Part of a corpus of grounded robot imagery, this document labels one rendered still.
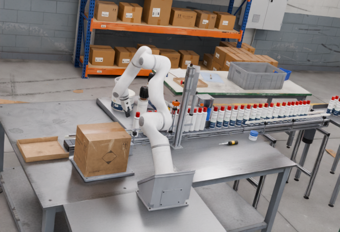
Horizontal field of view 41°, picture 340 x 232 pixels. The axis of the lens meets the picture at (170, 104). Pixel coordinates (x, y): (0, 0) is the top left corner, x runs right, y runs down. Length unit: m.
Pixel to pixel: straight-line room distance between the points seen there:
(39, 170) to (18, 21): 4.81
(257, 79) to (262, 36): 3.98
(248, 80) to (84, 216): 3.20
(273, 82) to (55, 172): 3.32
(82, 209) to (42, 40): 5.31
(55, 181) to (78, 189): 0.16
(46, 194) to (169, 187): 0.75
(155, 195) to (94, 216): 0.38
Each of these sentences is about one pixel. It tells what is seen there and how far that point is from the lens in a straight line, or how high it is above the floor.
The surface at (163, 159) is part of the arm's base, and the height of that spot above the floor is 1.10.
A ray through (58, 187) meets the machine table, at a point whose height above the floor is 0.83.
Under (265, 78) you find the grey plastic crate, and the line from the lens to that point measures 5.61.
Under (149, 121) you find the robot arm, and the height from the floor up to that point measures 1.29.
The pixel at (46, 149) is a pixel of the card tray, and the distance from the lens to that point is 3.41.
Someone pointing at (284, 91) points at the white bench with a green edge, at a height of 0.80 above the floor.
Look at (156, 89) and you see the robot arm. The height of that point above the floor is 1.46.
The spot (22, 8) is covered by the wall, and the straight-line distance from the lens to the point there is 7.68.
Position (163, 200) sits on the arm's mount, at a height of 0.90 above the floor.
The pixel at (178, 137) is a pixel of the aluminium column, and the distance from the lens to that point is 3.66.
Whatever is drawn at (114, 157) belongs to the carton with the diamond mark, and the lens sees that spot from 3.09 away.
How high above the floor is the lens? 2.48
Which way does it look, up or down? 22 degrees down
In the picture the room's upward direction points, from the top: 11 degrees clockwise
